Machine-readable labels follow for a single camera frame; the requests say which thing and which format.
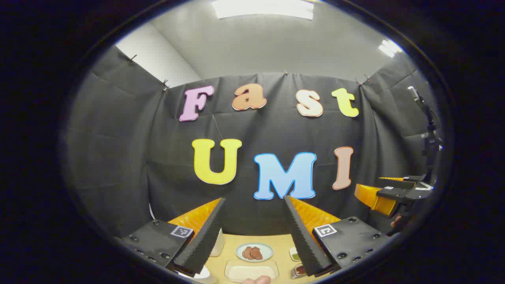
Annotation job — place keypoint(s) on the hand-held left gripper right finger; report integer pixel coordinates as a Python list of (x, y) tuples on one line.
[(302, 240)]

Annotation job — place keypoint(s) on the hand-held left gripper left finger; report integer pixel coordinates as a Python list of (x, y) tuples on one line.
[(205, 240)]

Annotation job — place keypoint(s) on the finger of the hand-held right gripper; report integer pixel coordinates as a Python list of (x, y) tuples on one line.
[(402, 182), (390, 195)]

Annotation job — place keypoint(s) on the metal chopstick holder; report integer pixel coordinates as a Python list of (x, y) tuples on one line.
[(294, 273)]

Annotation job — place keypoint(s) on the white toaster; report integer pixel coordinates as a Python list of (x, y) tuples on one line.
[(217, 244)]

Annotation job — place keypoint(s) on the pale green plate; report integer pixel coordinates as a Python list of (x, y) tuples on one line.
[(267, 252)]

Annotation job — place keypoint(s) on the raw meat slice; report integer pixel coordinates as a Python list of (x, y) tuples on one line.
[(247, 253), (257, 253)]

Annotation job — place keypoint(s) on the black backdrop cloth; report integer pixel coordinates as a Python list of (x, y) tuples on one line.
[(158, 157)]

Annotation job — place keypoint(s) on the small ceiling light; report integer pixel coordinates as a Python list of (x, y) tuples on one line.
[(388, 47)]

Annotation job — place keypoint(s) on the long ceiling light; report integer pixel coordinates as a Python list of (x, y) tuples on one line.
[(262, 8)]

